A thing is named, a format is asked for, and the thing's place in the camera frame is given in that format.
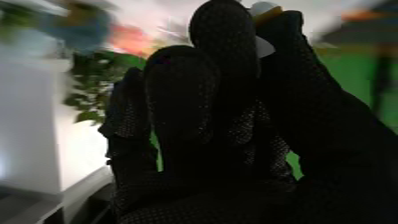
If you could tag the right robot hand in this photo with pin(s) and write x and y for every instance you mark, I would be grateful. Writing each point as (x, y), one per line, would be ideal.
(249, 150)

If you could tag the white flower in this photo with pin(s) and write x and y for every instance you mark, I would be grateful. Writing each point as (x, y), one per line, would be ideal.
(263, 8)

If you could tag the green sprig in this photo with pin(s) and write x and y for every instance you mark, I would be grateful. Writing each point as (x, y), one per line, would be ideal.
(94, 90)

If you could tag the white sheet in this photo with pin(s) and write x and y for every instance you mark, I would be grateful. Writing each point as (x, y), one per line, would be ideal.
(29, 133)

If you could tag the pink flower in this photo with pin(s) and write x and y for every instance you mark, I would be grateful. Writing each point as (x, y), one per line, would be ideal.
(132, 40)

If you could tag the blue flower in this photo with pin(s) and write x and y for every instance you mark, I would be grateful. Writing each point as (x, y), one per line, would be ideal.
(77, 28)

